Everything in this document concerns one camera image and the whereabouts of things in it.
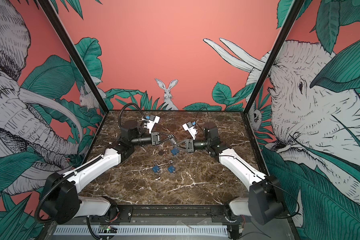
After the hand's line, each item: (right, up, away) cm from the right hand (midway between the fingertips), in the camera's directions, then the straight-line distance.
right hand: (176, 146), depth 71 cm
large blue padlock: (-2, -7, +27) cm, 28 cm away
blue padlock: (-14, -16, +19) cm, 29 cm away
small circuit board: (-33, -40, 0) cm, 52 cm away
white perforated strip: (-14, -40, 0) cm, 43 cm away
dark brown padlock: (-2, +3, +1) cm, 3 cm away
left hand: (-2, +5, -1) cm, 6 cm away
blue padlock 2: (-4, -16, +18) cm, 25 cm away
